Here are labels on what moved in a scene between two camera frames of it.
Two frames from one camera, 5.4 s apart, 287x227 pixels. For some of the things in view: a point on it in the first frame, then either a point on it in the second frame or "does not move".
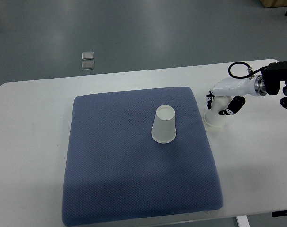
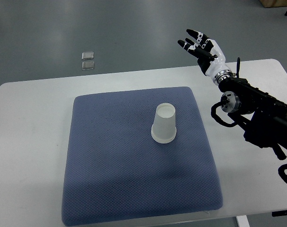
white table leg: x=243 y=221 does not move
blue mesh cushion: x=116 y=171 does not move
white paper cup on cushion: x=164 y=130 does not move
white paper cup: x=211 y=116 → x=164 y=133
